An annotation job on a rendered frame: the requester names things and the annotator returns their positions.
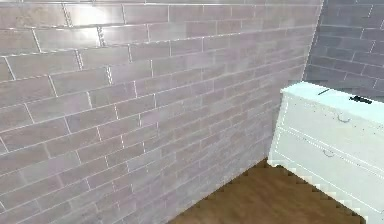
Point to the small black flat object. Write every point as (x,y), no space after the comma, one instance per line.
(360,99)

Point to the white chest of drawers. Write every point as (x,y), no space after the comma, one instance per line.
(333,140)

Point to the thin dark pen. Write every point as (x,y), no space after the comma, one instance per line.
(323,91)

